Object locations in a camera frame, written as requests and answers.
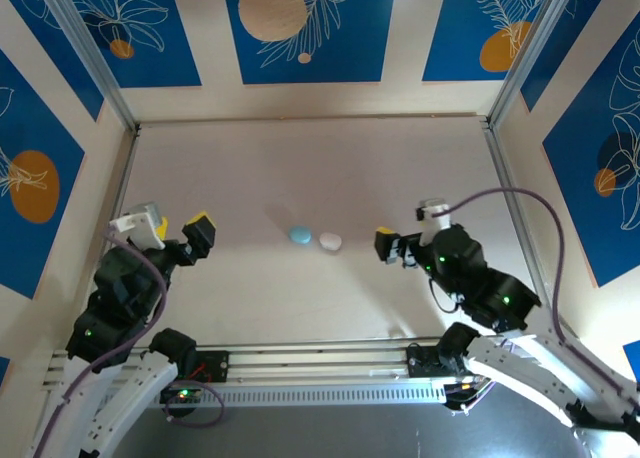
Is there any blue panel white flower drawing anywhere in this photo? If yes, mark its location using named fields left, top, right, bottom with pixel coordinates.
left=64, top=0, right=203, bottom=89

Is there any blue panel beige circle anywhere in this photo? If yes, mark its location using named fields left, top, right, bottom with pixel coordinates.
left=221, top=0, right=399, bottom=86

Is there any blue panel large orange oval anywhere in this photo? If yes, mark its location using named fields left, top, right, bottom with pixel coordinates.
left=0, top=49, right=86, bottom=300

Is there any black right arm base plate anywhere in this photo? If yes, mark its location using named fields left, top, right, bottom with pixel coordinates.
left=407, top=342, right=454, bottom=379

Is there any aluminium frame post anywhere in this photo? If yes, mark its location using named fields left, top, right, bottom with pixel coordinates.
left=35, top=0, right=141, bottom=131
left=485, top=0, right=577, bottom=129

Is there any grey glossy panel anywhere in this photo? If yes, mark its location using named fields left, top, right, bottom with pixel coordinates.
left=49, top=377, right=614, bottom=458

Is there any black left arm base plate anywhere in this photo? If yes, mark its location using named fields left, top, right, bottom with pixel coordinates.
left=192, top=350, right=231, bottom=383

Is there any aluminium mounting rail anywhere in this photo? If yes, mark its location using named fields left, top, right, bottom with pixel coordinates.
left=42, top=335, right=586, bottom=392

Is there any blue panel orange circle fern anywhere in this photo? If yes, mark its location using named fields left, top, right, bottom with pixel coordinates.
left=421, top=0, right=557, bottom=83

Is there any aluminium table side rail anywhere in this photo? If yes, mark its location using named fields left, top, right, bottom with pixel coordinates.
left=73, top=122, right=140, bottom=350
left=480, top=119, right=569, bottom=340

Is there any slotted grey cable duct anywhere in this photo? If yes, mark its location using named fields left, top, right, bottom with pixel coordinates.
left=64, top=381, right=451, bottom=409

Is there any white earbud charging case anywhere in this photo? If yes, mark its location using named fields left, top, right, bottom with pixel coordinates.
left=318, top=231, right=344, bottom=254

